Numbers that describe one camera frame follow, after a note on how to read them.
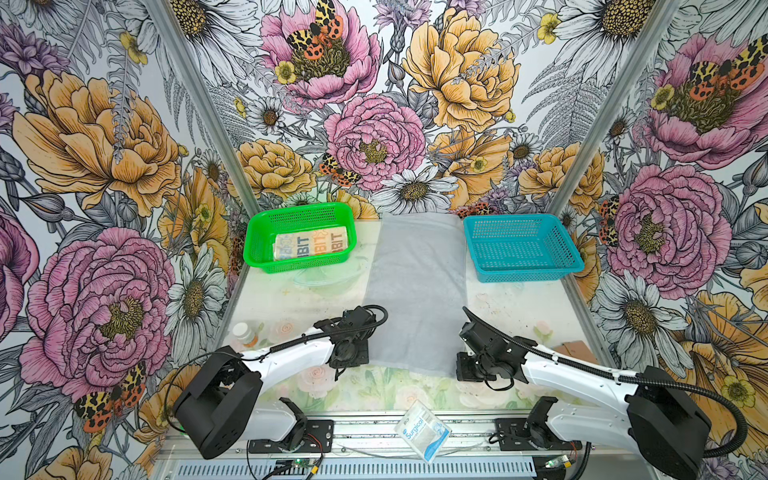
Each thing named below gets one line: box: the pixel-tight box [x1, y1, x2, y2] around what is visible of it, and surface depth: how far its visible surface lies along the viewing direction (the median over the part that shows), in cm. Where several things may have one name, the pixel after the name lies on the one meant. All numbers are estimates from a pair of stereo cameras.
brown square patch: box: [554, 340, 599, 364], surface depth 90 cm
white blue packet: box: [393, 399, 453, 464], surface depth 76 cm
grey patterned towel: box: [273, 226, 349, 261], surface depth 112 cm
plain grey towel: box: [368, 212, 467, 378], surface depth 105 cm
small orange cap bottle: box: [232, 322, 259, 348], surface depth 87 cm
